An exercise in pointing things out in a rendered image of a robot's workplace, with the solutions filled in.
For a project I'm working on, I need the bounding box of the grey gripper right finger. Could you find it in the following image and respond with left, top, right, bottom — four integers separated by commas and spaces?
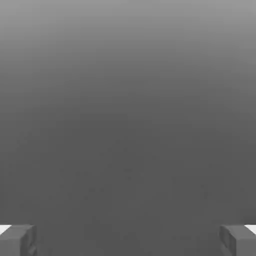
218, 224, 256, 256

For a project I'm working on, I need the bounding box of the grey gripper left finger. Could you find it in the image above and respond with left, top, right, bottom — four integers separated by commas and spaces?
0, 224, 38, 256

